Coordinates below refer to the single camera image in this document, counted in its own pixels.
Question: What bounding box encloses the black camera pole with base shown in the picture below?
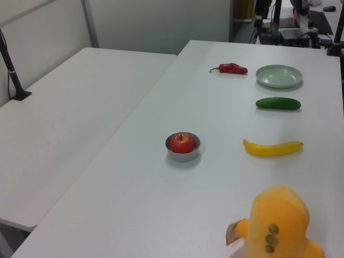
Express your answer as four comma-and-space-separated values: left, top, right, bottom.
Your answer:
0, 28, 32, 101

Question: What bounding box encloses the red apple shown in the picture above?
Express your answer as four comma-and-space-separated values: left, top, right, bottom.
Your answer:
170, 133, 195, 154

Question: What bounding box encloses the yellow paper toy tag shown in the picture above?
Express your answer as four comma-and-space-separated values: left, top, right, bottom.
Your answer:
225, 219, 247, 246

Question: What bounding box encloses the dark background equipment stand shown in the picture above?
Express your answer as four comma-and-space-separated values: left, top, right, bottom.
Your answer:
253, 0, 282, 44

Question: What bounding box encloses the black electronics box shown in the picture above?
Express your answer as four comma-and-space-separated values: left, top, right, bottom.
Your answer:
278, 27, 310, 47

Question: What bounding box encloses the black clamped pole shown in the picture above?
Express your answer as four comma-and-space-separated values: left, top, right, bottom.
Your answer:
326, 0, 344, 57

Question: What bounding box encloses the orange plush duck toy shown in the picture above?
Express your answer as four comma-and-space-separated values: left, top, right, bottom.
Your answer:
235, 185, 325, 258

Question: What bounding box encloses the yellow banana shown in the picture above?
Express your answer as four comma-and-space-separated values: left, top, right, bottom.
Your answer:
242, 139, 304, 157

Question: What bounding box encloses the grey metal bowl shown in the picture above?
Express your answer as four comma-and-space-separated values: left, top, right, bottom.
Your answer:
164, 132, 202, 162

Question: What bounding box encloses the red chili pepper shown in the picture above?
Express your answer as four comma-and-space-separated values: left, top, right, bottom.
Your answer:
209, 63, 249, 75

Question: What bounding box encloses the pale green plastic plate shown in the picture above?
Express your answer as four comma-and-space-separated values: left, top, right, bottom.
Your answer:
255, 64, 304, 89

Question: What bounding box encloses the green cucumber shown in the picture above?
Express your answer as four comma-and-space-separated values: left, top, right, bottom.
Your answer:
255, 97, 302, 111

